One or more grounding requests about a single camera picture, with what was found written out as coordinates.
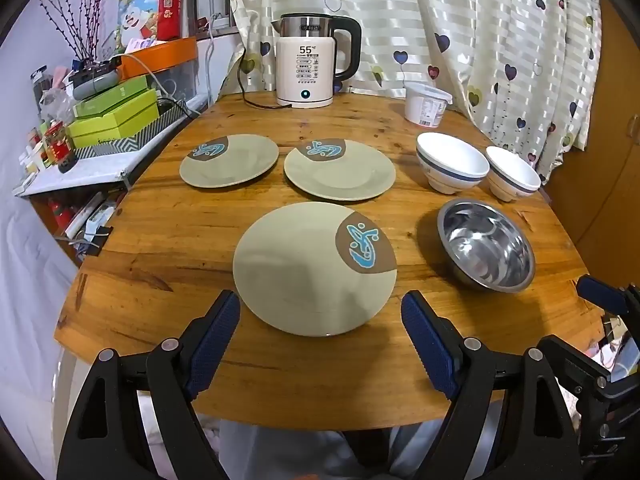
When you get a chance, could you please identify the white shelf board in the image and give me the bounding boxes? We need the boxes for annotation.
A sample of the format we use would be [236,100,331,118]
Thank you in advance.
[13,144,147,197]

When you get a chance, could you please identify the orange-lidded clear storage bin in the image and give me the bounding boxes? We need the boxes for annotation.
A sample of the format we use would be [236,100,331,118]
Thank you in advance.
[121,36,199,106]

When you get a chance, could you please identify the stainless steel bowl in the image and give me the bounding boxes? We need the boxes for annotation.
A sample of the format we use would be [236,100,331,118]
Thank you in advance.
[437,198,536,293]

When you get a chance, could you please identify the colourful cartoon gift box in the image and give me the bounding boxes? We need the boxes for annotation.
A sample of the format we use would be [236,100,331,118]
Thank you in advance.
[116,0,194,44]

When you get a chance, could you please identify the purple decorative branches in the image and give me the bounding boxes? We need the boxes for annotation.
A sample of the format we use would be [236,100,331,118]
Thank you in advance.
[36,0,112,63]

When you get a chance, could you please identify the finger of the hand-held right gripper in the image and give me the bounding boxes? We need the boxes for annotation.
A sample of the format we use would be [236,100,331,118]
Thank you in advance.
[577,276,640,317]
[536,335,616,401]

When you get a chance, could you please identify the large white blue-striped bowl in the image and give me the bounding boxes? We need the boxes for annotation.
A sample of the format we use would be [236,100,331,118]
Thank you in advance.
[415,132,491,196]

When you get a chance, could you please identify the cream electric kettle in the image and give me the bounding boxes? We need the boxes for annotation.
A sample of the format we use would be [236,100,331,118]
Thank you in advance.
[271,12,362,109]

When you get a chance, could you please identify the colourful printed cloth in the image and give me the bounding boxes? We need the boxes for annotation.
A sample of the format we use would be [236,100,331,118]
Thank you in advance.
[592,310,640,382]

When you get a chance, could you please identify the black binder clip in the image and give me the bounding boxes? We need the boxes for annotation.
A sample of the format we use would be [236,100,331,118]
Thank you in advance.
[86,226,114,257]

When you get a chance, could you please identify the small white blue-striped bowl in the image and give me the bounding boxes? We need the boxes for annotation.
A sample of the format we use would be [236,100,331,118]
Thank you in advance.
[485,146,542,203]

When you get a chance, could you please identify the chevron patterned box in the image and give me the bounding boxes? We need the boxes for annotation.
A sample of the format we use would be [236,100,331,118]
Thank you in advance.
[74,102,187,159]

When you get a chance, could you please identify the green fish-print plate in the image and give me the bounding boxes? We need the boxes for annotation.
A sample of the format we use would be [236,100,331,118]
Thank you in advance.
[179,134,279,189]
[232,202,398,337]
[284,137,397,202]

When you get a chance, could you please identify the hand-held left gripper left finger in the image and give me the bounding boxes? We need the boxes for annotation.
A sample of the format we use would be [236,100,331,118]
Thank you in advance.
[56,290,242,480]

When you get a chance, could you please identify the heart-print striped curtain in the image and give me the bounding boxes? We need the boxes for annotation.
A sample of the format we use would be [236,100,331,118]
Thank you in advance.
[222,0,603,183]

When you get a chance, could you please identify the person's grey clothing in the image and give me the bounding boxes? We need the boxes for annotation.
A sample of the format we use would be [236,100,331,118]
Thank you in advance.
[134,392,501,480]

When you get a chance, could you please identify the white plastic tub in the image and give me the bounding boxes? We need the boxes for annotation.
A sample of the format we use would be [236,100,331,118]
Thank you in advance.
[403,80,454,127]

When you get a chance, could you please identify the light green box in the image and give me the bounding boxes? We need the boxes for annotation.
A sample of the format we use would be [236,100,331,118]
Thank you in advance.
[66,88,161,139]

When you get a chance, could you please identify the white charging cable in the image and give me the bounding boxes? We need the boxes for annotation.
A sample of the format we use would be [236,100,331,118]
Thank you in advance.
[196,14,222,107]

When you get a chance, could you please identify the black kettle power cable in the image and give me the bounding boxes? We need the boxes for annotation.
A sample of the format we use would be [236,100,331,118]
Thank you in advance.
[238,42,281,109]

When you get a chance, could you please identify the wooden cabinet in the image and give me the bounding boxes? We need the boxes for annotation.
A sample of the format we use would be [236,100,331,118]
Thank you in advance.
[544,0,640,283]

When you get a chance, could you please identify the dark green box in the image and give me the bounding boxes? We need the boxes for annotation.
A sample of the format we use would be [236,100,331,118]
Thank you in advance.
[74,75,151,111]

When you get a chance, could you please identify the red decorated tin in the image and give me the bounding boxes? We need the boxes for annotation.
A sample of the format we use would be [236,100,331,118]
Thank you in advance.
[44,121,77,167]

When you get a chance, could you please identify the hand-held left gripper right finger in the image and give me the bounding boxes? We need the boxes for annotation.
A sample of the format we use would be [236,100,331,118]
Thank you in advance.
[401,290,583,480]

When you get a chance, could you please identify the grey oval speaker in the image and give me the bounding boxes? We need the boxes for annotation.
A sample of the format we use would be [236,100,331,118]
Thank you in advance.
[72,70,119,102]

